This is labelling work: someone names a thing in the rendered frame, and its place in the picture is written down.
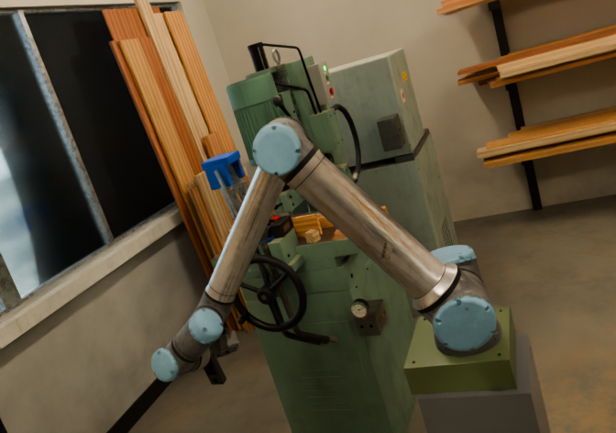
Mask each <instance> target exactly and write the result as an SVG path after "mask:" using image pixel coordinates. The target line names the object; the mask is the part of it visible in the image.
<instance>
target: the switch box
mask: <svg viewBox="0 0 616 433"><path fill-rule="evenodd" d="M323 66H325V68H326V70H325V71H324V69H323ZM306 68H307V71H308V73H309V76H310V79H311V81H312V84H313V88H314V91H315V94H316V97H317V100H318V102H319V105H326V104H329V103H331V102H332V101H334V100H336V94H335V90H334V94H333V96H334V97H333V98H332V99H331V96H332V95H331V94H330V91H329V90H330V88H331V87H332V88H333V89H334V87H333V84H332V81H331V77H330V74H329V71H328V68H327V64H326V61H323V62H320V63H316V64H314V65H311V66H308V67H306ZM324 72H326V74H324ZM326 75H327V76H328V77H329V80H328V81H327V80H326V79H325V76H326ZM327 82H329V83H330V84H327Z"/></svg>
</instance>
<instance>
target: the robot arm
mask: <svg viewBox="0 0 616 433"><path fill-rule="evenodd" d="M252 151H253V157H254V160H255V162H256V164H257V165H258V168H257V170H256V172H255V175H254V177H253V179H252V182H251V184H250V186H249V188H248V190H247V194H246V196H245V199H244V201H243V203H242V206H241V207H240V210H239V212H238V214H237V217H236V220H235V223H234V225H233V226H232V229H231V231H230V234H229V236H228V238H227V241H226V243H225V246H224V248H223V251H222V253H221V255H220V258H219V260H218V262H217V264H216V266H215V269H214V272H213V275H212V277H211V279H210V282H209V284H208V285H207V286H206V288H205V290H204V293H203V296H202V299H201V301H200V303H199V305H198V306H197V307H196V309H195V310H194V312H193V313H192V315H191V317H190V318H189V320H188V321H187V323H186V324H185V325H184V327H183V328H182V329H181V330H180V331H179V332H178V334H177V335H176V336H175V337H174V338H173V339H172V340H171V342H170V343H169V344H168V345H167V346H166V347H165V348H161V349H158V350H157V351H156V352H155V353H154V354H153V356H152V358H151V368H152V371H153V372H154V374H155V376H156V377H157V378H158V379H159V380H161V381H163V382H170V381H175V380H176V379H177V378H180V377H182V376H184V375H186V374H188V373H191V372H195V371H197V370H199V369H202V368H203V369H204V371H205V373H206V375H207V377H208V379H209V381H210V383H211V384H224V383H225V381H226V376H225V374H224V372H223V370H222V368H221V366H220V364H219V362H218V360H217V358H218V357H223V356H226V355H228V354H229V353H231V352H234V351H237V350H238V348H239V346H240V341H238V340H237V334H236V332H235V331H234V330H232V332H231V337H230V339H229V338H228V336H227V335H229V334H228V328H224V327H223V324H224V322H225V320H226V318H227V317H228V315H229V314H230V312H231V309H232V304H233V303H234V301H235V298H236V294H237V291H238V288H239V286H240V284H241V283H242V280H243V278H244V276H245V274H246V271H247V269H248V266H249V264H250V262H251V260H252V258H253V255H254V253H255V251H256V248H257V246H258V244H259V241H260V239H261V237H262V235H263V232H264V230H265V228H266V226H267V224H268V222H269V220H270V216H271V214H272V212H273V210H274V207H275V205H276V204H277V201H278V199H279V197H280V195H281V191H282V189H283V187H284V184H287V185H289V186H290V187H291V188H292V189H293V190H295V191H296V192H297V193H298V194H299V195H300V196H301V197H302V198H304V199H305V200H306V201H307V202H308V203H309V204H310V205H311V206H313V207H314V208H315V209H316V210H317V211H318V212H319V213H320V214H321V215H323V216H324V217H325V218H326V219H327V220H328V221H329V222H330V223H332V224H333V225H334V226H335V227H336V228H337V229H338V230H340V231H341V232H342V233H343V234H344V235H345V236H346V237H347V238H348V239H350V240H351V241H352V242H353V243H354V244H355V245H356V246H357V247H359V248H360V249H361V250H362V251H363V252H364V253H365V254H366V255H368V256H369V257H370V258H371V259H372V260H373V261H374V262H375V263H377V264H378V265H379V266H380V268H381V269H382V270H383V271H385V272H386V273H387V274H388V275H389V276H390V277H391V278H392V279H394V280H395V281H396V282H397V283H398V284H399V285H400V286H401V287H403V288H404V289H405V290H406V291H407V292H408V293H409V294H410V295H412V306H413V308H414V309H415V310H417V311H418V312H419V313H420V314H421V315H422V316H423V317H425V318H426V319H427V320H428V321H429V322H430V323H431V324H432V325H433V329H434V342H435V345H436V347H437V348H438V349H439V350H440V351H442V352H443V353H445V354H447V355H451V356H471V355H476V354H480V353H482V352H484V351H487V350H490V349H491V348H493V347H494V346H496V345H497V344H498V343H499V342H500V340H501V337H502V330H501V324H500V322H499V321H498V319H497V318H496V312H495V309H494V307H493V305H492V303H491V301H490V298H489V295H488V293H487V290H486V287H485V285H484V283H483V281H482V278H481V275H480V272H479V267H478V263H477V259H476V258H477V257H476V255H475V253H474V250H473V249H472V248H470V247H469V246H465V245H455V246H448V247H443V248H441V249H437V250H433V251H431V252H430V251H429V250H428V249H427V248H425V247H424V246H423V245H422V244H421V243H420V242H419V241H418V240H417V239H416V238H414V237H413V236H412V235H411V234H410V233H409V232H408V231H407V230H406V229H405V228H403V227H402V226H401V225H400V224H399V223H398V222H397V221H396V220H395V219H393V218H392V217H391V216H390V215H389V214H388V213H387V212H386V211H385V210H383V209H382V208H381V207H380V206H379V205H378V204H377V203H376V202H375V201H374V200H372V199H371V198H370V197H369V196H368V195H367V194H366V193H365V192H364V191H362V190H361V189H360V188H359V187H358V186H357V185H356V184H355V183H354V182H352V181H351V180H350V179H349V178H348V177H347V176H346V175H345V174H344V173H343V172H341V171H340V170H339V169H338V168H337V167H336V166H335V165H334V164H333V163H332V162H330V160H328V159H327V158H326V157H325V155H324V154H323V153H321V152H320V150H319V149H318V148H317V147H316V146H315V145H314V144H313V143H312V142H311V141H310V140H309V139H308V134H307V131H306V129H305V127H304V125H303V124H302V123H301V122H300V121H299V120H297V119H295V118H293V117H277V118H274V119H273V120H271V121H270V122H269V123H268V125H266V126H264V127H263V128H262V129H261V130H260V131H259V132H258V134H257V136H256V137H255V139H254V142H253V148H252Z"/></svg>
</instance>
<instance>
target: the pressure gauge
mask: <svg viewBox="0 0 616 433"><path fill-rule="evenodd" d="M361 308H362V309H361ZM359 309H360V310H359ZM358 310H359V311H358ZM350 311H351V313H352V315H353V316H355V317H358V318H363V319H364V320H365V319H367V314H368V311H369V303H368V302H367V301H366V300H364V299H361V298H359V299H356V300H355V301H354V302H353V304H352V305H351V307H350Z"/></svg>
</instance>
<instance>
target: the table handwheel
mask: <svg viewBox="0 0 616 433"><path fill-rule="evenodd" d="M254 263H267V264H269V265H272V266H275V267H277V268H278V269H280V270H281V271H283V272H284V274H280V279H279V280H278V281H277V282H274V280H272V281H271V283H266V284H264V285H263V286H262V287H261V288H260V289H259V288H257V287H254V286H251V285H248V284H245V283H241V284H240V286H239V287H242V288H245V289H248V290H250V291H252V292H255V293H257V298H258V300H259V301H260V302H261V303H262V304H264V305H269V308H270V310H271V313H272V314H273V317H274V320H275V322H276V324H271V323H267V322H264V321H261V320H259V319H257V318H256V317H254V316H252V315H251V314H250V313H249V316H248V318H247V322H248V323H250V324H251V325H253V326H255V327H256V328H260V329H263V330H266V331H270V332H282V331H286V330H289V329H291V328H294V327H295V326H296V325H297V324H298V323H299V322H300V321H301V320H302V319H303V316H304V314H305V311H306V307H307V294H306V291H305V287H304V285H303V282H302V280H301V278H300V277H299V275H298V274H297V273H296V272H295V270H294V269H293V268H292V267H291V266H289V265H288V264H287V263H285V262H284V261H281V260H279V259H277V258H275V257H271V256H269V255H253V258H252V260H251V262H250V264H254ZM250 264H249V265H250ZM288 278H290V279H291V280H292V282H293V284H294V285H295V287H296V290H297V293H298V296H299V306H298V310H297V312H296V314H295V315H294V317H293V318H292V319H290V320H289V321H287V322H284V323H281V322H280V319H279V317H278V314H277V312H276V309H275V306H274V304H273V300H274V299H275V298H276V297H277V294H278V292H277V291H278V289H279V285H280V284H281V283H282V284H284V282H285V281H286V280H287V279H288ZM233 304H234V306H235V308H236V310H237V312H238V313H239V314H240V315H241V316H242V315H243V314H245V313H246V312H248V311H247V310H246V308H245V307H244V306H243V304H242V303H241V301H240V298H239V296H238V293H236V298H235V301H234V303H233Z"/></svg>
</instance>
